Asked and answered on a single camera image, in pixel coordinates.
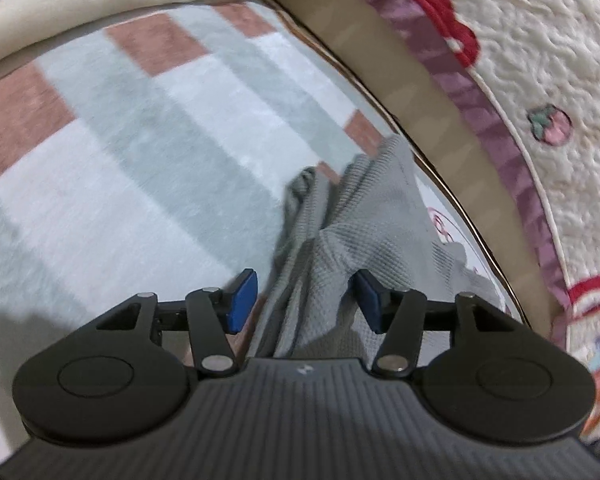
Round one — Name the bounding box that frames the beige bed base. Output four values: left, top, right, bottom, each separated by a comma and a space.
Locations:
260, 0, 564, 342

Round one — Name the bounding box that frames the grey shirt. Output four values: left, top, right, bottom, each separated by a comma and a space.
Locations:
247, 135, 524, 361

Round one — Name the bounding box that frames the checked printed rug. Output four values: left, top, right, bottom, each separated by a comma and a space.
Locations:
0, 0, 526, 467

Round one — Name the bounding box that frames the white quilt with red bears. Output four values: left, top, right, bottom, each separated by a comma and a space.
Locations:
320, 0, 600, 347

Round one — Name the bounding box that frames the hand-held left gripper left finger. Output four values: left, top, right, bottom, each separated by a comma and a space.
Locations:
95, 268, 259, 378

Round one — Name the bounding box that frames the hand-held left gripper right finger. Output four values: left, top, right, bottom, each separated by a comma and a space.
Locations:
354, 268, 518, 378

